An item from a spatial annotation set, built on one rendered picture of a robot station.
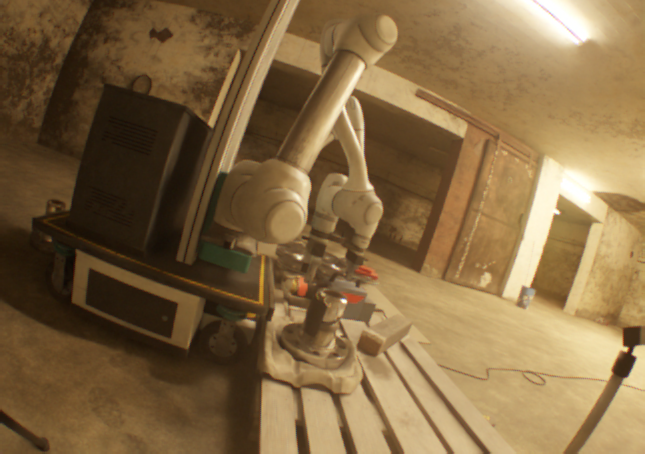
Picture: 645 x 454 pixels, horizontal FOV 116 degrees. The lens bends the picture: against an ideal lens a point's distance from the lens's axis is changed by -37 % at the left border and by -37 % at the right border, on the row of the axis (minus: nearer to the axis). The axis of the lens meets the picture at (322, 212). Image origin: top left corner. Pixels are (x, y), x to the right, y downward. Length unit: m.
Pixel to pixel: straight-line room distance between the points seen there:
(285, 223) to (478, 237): 5.31
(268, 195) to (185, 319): 0.52
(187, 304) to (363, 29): 0.97
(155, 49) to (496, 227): 6.62
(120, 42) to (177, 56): 1.17
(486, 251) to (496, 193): 1.07
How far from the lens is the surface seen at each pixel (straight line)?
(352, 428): 0.94
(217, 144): 1.13
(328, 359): 1.12
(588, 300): 9.47
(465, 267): 5.90
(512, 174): 6.32
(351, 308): 1.67
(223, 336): 1.15
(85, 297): 1.20
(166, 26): 5.72
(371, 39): 0.94
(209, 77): 5.11
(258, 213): 0.76
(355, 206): 0.97
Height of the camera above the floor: 0.71
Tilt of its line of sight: 3 degrees down
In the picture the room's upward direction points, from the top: 19 degrees clockwise
